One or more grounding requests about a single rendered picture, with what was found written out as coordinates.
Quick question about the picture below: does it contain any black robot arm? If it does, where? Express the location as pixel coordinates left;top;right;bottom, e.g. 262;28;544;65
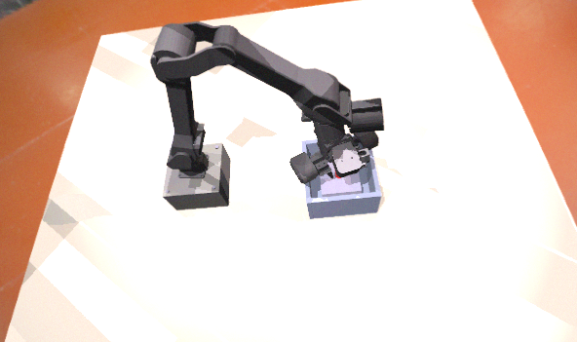
150;21;385;178

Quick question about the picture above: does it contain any white square plate with hole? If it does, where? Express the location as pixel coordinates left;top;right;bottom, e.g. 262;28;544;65
320;162;362;197

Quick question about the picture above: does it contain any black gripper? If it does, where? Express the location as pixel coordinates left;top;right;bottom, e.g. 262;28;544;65
289;129;379;184

